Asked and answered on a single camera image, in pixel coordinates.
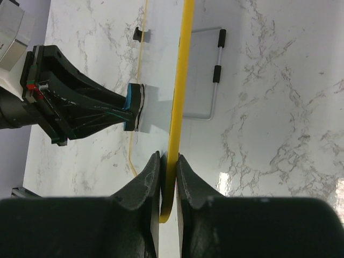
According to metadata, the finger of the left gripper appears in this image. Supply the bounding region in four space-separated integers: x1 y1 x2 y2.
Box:
44 88 134 140
43 45 125 108

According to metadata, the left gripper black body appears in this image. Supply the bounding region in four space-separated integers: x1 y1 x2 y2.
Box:
20 45 67 146

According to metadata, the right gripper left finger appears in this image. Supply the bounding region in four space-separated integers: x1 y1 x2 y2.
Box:
1 152 161 257

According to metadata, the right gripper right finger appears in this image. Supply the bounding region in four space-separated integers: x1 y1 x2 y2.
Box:
176 155 343 257

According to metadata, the blue whiteboard eraser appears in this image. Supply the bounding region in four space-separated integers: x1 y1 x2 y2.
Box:
124 83 145 132

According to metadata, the yellow framed whiteboard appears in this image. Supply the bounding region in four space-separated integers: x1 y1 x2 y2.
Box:
128 1 195 223

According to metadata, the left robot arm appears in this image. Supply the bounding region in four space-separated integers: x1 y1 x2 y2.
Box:
1 45 141 146

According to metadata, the aluminium front extrusion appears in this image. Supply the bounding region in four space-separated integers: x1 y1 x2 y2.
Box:
11 187 41 198

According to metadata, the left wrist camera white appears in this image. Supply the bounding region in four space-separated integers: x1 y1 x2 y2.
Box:
1 1 35 98

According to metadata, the metal wire whiteboard stand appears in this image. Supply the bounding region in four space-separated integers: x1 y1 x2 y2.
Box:
133 27 226 127

